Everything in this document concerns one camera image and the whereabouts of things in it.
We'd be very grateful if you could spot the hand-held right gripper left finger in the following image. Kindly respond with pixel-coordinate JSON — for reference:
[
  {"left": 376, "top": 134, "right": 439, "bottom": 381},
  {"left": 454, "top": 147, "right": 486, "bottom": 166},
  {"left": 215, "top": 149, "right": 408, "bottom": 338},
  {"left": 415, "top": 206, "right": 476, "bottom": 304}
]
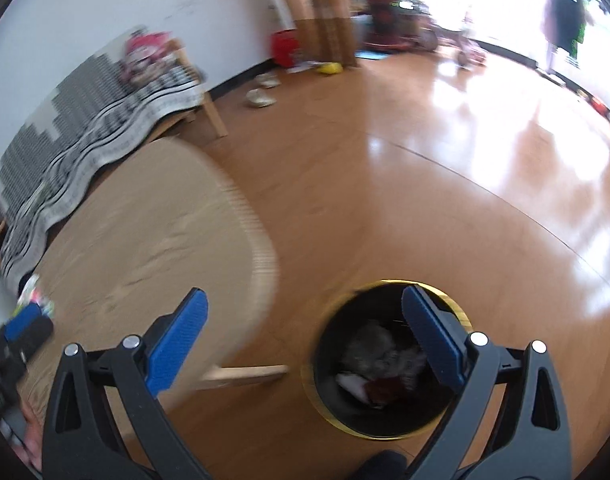
[{"left": 41, "top": 287, "right": 213, "bottom": 480}]

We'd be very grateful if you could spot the black waste bin gold rim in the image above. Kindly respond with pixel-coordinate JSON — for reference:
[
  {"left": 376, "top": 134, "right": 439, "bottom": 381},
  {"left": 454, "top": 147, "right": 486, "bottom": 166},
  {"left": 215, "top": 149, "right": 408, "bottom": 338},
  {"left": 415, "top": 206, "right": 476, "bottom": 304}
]
[{"left": 301, "top": 280, "right": 473, "bottom": 442}]

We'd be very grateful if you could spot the clear plastic bag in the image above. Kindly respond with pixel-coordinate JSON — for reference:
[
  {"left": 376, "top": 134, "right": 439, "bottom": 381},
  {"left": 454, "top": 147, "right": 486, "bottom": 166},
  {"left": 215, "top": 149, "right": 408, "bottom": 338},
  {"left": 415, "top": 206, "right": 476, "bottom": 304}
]
[{"left": 342, "top": 322, "right": 428, "bottom": 376}]

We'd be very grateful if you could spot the white carton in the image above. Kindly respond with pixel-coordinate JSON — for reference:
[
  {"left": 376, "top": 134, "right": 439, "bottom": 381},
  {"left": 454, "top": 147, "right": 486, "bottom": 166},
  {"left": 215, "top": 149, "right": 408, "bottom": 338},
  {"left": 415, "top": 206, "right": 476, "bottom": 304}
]
[{"left": 335, "top": 372, "right": 370, "bottom": 403}]

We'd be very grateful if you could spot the person's dark trouser leg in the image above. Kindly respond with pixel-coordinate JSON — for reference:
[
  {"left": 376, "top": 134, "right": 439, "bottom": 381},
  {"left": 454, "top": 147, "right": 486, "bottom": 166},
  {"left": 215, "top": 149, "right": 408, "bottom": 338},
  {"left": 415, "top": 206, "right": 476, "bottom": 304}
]
[{"left": 350, "top": 450, "right": 410, "bottom": 480}]

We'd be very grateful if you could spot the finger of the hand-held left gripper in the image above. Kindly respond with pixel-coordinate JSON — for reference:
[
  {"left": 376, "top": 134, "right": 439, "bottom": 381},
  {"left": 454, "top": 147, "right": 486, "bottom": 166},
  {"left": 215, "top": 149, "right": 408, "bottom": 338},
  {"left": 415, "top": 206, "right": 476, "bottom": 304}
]
[
  {"left": 19, "top": 316, "right": 54, "bottom": 362},
  {"left": 4, "top": 304, "right": 44, "bottom": 345}
]

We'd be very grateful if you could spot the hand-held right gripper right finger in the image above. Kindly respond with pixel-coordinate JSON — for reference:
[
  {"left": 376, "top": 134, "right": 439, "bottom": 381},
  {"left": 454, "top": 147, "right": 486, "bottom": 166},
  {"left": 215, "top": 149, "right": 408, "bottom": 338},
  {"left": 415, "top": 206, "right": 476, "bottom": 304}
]
[{"left": 401, "top": 284, "right": 573, "bottom": 480}]

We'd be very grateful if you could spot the dark hanging garment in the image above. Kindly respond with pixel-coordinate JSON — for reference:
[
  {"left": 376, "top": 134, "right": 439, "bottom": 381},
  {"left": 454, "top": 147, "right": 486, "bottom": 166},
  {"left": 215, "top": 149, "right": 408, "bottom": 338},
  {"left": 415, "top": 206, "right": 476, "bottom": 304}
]
[{"left": 537, "top": 0, "right": 593, "bottom": 83}]

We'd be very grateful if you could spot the wooden sofa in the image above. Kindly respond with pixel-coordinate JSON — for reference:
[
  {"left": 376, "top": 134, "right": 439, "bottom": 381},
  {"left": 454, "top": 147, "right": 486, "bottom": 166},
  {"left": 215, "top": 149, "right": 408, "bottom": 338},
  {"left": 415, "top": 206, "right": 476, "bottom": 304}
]
[{"left": 0, "top": 25, "right": 229, "bottom": 286}]

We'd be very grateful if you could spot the potted plant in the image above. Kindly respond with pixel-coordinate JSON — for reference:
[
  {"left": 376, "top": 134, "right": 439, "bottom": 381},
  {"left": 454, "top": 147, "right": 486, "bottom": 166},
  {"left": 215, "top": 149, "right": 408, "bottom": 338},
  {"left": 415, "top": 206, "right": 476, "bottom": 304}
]
[{"left": 362, "top": 0, "right": 426, "bottom": 46}]

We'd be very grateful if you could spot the pile of trash wrappers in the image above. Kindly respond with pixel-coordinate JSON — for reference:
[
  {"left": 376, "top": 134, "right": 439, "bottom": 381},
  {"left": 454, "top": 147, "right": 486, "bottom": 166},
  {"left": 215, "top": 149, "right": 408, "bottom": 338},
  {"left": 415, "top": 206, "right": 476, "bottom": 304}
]
[{"left": 17, "top": 272, "right": 50, "bottom": 306}]

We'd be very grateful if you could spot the pink cartoon cushion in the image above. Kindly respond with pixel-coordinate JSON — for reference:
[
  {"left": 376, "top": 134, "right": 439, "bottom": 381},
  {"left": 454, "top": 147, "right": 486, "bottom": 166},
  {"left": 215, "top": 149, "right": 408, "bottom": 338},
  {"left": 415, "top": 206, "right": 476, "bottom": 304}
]
[{"left": 119, "top": 30, "right": 173, "bottom": 83}]

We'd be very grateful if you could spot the brown striped curtain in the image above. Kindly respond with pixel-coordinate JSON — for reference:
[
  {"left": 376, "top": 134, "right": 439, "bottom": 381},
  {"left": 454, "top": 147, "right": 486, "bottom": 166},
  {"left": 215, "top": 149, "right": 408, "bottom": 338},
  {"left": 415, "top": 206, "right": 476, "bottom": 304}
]
[{"left": 272, "top": 0, "right": 360, "bottom": 68}]

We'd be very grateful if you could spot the black white striped blanket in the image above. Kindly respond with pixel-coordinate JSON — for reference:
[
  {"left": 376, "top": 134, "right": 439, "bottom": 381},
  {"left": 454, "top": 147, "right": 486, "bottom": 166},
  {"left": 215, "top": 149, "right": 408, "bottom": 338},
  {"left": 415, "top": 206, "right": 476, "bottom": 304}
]
[{"left": 0, "top": 25, "right": 208, "bottom": 286}]

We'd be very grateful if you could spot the pink tricycle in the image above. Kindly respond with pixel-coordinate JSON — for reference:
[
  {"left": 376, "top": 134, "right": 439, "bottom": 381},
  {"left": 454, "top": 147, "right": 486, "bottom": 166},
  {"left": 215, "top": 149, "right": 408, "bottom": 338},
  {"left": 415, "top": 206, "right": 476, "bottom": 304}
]
[{"left": 425, "top": 10, "right": 486, "bottom": 66}]

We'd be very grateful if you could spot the person's left hand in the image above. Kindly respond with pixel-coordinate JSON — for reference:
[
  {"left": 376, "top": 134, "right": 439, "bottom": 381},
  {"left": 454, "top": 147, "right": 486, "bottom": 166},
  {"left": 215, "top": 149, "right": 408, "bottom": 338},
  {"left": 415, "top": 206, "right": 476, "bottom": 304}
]
[{"left": 15, "top": 402, "right": 44, "bottom": 471}]

